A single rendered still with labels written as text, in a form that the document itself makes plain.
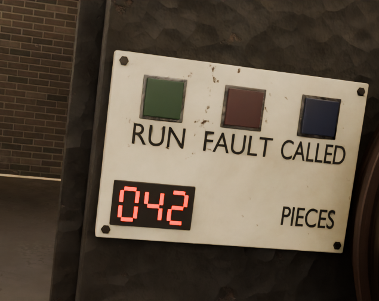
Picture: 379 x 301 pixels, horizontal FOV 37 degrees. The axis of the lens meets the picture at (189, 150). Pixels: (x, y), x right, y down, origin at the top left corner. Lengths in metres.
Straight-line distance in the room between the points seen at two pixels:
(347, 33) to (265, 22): 0.09
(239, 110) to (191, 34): 0.09
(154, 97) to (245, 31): 0.12
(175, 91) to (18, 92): 6.03
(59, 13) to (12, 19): 0.50
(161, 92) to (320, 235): 0.22
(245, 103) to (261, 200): 0.10
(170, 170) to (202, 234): 0.07
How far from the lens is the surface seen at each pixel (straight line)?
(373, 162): 0.54
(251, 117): 0.55
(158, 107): 0.53
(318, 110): 0.58
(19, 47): 6.54
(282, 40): 0.59
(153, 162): 0.54
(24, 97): 6.53
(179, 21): 0.56
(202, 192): 0.56
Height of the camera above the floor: 1.21
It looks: 6 degrees down
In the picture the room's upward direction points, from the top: 7 degrees clockwise
